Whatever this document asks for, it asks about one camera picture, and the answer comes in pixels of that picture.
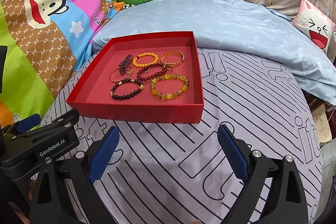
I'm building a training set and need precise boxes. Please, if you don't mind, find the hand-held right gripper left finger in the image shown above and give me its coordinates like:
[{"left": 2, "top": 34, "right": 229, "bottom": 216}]
[{"left": 29, "top": 126, "right": 120, "bottom": 224}]

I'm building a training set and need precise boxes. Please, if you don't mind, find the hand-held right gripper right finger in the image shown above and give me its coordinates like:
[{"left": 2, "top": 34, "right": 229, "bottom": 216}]
[{"left": 218, "top": 125, "right": 308, "bottom": 224}]

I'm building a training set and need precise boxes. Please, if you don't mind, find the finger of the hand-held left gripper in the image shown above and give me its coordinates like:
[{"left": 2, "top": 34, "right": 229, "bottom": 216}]
[
  {"left": 3, "top": 113, "right": 42, "bottom": 140},
  {"left": 5, "top": 108, "right": 80, "bottom": 151}
]

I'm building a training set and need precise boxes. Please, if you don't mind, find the red cardboard box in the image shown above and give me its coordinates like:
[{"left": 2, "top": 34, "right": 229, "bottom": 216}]
[{"left": 66, "top": 31, "right": 205, "bottom": 125}]

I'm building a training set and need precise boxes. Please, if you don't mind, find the black bead bracelet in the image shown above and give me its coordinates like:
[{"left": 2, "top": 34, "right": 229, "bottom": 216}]
[{"left": 109, "top": 79, "right": 146, "bottom": 102}]

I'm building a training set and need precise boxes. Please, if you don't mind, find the thin gold bangle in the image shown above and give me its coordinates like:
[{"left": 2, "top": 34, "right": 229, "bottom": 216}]
[{"left": 109, "top": 68, "right": 133, "bottom": 83}]

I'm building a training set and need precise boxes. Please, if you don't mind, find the yellow cat-eye bead bracelet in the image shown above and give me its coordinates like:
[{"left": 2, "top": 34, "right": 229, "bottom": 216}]
[{"left": 149, "top": 73, "right": 190, "bottom": 101}]

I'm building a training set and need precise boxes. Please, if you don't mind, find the dark red bead bracelet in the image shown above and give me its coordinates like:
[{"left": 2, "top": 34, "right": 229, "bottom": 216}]
[{"left": 137, "top": 63, "right": 167, "bottom": 82}]

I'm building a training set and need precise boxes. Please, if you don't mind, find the garnet small-bead bracelet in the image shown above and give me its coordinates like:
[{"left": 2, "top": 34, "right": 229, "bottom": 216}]
[{"left": 117, "top": 54, "right": 136, "bottom": 75}]

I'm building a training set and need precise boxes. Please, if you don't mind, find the gold chain bangle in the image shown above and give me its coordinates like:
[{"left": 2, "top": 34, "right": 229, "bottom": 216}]
[{"left": 160, "top": 51, "right": 186, "bottom": 67}]

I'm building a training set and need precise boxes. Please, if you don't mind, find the grey striped bedsheet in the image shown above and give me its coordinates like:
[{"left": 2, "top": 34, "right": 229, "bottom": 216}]
[{"left": 29, "top": 47, "right": 324, "bottom": 224}]

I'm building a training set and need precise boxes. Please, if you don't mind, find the colourful cartoon monkey blanket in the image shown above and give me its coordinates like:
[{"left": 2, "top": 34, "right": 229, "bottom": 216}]
[{"left": 0, "top": 0, "right": 119, "bottom": 125}]

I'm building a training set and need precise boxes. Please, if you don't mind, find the beige board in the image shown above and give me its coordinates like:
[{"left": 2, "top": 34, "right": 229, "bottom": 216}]
[{"left": 312, "top": 105, "right": 332, "bottom": 144}]

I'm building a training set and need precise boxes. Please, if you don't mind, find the light blue pillow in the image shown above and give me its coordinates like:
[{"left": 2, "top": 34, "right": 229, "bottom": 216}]
[{"left": 92, "top": 0, "right": 336, "bottom": 107}]

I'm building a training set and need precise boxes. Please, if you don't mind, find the pink cartoon face cushion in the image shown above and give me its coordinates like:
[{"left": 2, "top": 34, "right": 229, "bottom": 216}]
[{"left": 291, "top": 0, "right": 336, "bottom": 57}]

